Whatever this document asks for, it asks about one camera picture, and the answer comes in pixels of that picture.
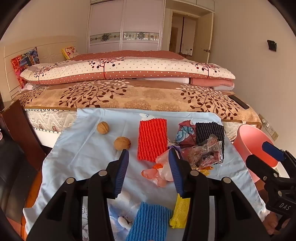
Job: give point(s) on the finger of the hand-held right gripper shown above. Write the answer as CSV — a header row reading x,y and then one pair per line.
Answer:
x,y
272,150
259,165

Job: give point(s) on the yellow flower pillow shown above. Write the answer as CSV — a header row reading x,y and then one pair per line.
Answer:
x,y
70,52

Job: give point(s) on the small yellow wrapper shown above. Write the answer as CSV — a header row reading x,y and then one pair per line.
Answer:
x,y
204,172

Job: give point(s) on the walnut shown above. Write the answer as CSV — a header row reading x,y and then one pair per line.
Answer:
x,y
122,143
103,128

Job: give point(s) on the white overhead cabinets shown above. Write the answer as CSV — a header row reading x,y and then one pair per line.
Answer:
x,y
192,5

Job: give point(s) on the purple cloth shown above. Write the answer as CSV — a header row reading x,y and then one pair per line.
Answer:
x,y
174,146

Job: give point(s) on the black phone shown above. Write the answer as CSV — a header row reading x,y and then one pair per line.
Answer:
x,y
239,102

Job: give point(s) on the brown wooden nightstand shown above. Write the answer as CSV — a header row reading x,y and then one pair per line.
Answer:
x,y
20,129

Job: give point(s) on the white folded sheet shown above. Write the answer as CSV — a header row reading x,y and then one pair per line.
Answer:
x,y
166,80

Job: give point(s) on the black foam net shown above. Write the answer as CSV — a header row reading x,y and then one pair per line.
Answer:
x,y
208,129

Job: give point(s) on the white sliding door wardrobe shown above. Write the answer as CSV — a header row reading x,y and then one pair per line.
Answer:
x,y
124,23

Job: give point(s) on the blue foam net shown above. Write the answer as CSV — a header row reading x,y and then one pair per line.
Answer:
x,y
150,220

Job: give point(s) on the person's right hand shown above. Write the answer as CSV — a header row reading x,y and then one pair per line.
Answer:
x,y
270,222

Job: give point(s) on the cream headboard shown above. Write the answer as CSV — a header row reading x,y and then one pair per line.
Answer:
x,y
46,46

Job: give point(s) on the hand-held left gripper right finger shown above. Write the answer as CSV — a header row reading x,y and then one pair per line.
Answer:
x,y
175,171

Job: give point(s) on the clear red printed wrapper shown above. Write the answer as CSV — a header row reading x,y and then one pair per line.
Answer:
x,y
201,153

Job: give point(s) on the crumpled red printed paper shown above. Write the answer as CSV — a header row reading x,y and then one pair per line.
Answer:
x,y
185,136

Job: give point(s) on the colourful printed pillow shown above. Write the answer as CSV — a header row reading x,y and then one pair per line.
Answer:
x,y
24,61

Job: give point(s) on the beige wall socket row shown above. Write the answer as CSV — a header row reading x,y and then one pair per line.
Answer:
x,y
269,127

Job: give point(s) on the dotted tree print quilt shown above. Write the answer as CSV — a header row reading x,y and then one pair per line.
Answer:
x,y
138,67

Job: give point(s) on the black leather chair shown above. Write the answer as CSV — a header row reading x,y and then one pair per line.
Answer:
x,y
13,173

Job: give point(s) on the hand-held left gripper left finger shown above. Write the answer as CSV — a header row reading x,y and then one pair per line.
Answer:
x,y
121,171

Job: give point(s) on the light blue cloth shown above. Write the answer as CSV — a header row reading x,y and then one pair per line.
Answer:
x,y
81,150

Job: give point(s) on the orange white plastic bag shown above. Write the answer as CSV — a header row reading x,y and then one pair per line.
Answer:
x,y
159,175

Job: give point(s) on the yellow foam net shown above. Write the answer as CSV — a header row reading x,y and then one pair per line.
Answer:
x,y
180,213

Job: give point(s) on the black wall device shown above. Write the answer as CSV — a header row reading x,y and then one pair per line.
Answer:
x,y
271,45

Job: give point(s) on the cream room door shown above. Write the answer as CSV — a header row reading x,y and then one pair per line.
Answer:
x,y
204,37

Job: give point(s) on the pink plastic bucket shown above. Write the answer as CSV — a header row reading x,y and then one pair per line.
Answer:
x,y
249,139

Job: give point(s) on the brown leaf print blanket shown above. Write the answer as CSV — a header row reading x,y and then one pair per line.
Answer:
x,y
138,95

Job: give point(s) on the red foam net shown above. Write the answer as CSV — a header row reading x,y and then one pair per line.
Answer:
x,y
151,139

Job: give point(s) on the pink folded blanket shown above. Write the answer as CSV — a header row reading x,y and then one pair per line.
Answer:
x,y
212,83

